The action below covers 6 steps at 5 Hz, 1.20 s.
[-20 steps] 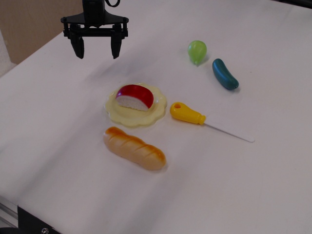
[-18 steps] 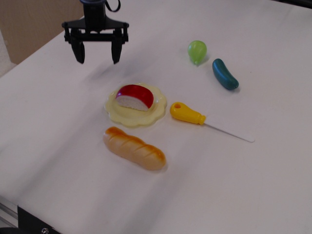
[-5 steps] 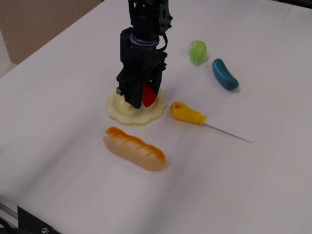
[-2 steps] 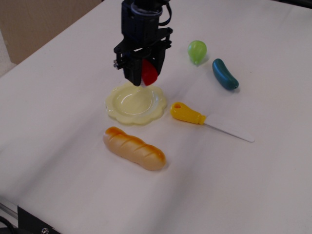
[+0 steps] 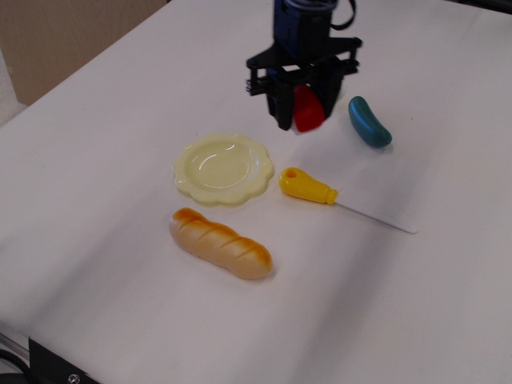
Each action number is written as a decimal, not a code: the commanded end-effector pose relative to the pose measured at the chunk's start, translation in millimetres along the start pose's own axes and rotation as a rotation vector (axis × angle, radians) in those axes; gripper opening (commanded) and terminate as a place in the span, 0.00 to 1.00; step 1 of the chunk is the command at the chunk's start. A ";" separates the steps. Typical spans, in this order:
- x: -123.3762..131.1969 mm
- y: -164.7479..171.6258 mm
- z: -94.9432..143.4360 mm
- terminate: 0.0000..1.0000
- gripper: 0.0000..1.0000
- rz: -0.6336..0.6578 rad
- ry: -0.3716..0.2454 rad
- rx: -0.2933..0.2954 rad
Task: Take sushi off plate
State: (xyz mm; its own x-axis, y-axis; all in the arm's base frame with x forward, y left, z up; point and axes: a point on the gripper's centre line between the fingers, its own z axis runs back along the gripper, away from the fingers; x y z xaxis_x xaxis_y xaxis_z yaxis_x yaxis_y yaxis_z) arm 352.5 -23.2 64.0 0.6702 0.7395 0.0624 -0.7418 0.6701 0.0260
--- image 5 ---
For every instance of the black corner bracket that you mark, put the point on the black corner bracket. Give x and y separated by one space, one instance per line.
48 367

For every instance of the red and white toy sushi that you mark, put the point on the red and white toy sushi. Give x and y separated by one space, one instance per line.
308 112

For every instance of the aluminium table frame rail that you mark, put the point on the aluminium table frame rail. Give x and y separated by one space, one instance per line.
15 342

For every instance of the toy bread loaf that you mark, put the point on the toy bread loaf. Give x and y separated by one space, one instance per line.
220 245

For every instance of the yellow handled toy knife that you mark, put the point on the yellow handled toy knife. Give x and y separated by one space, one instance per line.
299 184

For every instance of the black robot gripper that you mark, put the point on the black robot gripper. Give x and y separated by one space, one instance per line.
301 34

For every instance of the teal toy cucumber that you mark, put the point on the teal toy cucumber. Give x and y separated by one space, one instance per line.
368 127

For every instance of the pale yellow scalloped plate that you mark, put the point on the pale yellow scalloped plate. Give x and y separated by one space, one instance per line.
223 169

